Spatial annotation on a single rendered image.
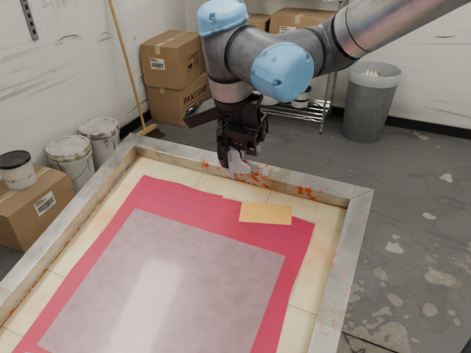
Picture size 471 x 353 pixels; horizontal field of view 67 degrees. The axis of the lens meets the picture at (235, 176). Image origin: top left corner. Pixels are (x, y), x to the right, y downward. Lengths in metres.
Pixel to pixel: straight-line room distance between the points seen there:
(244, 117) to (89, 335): 0.46
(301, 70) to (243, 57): 0.08
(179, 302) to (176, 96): 3.11
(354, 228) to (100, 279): 0.48
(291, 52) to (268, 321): 0.42
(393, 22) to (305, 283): 0.42
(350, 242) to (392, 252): 1.86
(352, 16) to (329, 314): 0.43
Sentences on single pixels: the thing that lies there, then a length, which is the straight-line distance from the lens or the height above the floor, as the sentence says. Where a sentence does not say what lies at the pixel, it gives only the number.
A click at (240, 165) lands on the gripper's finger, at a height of 1.29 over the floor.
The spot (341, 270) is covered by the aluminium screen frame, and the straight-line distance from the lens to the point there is 0.64.
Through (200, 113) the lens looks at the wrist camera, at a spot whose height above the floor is 1.40.
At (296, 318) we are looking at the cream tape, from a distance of 0.64.
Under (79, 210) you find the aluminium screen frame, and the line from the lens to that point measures 0.81.
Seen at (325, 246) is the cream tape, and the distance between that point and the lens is 0.70.
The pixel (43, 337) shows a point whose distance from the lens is 0.75.
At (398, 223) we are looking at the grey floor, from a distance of 2.76.
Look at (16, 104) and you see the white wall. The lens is 2.88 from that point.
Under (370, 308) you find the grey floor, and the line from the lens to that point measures 2.19.
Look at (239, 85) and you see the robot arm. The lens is 0.60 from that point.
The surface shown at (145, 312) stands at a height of 1.14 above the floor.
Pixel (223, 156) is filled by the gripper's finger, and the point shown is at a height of 1.32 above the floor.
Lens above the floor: 1.69
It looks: 35 degrees down
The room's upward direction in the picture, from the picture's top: straight up
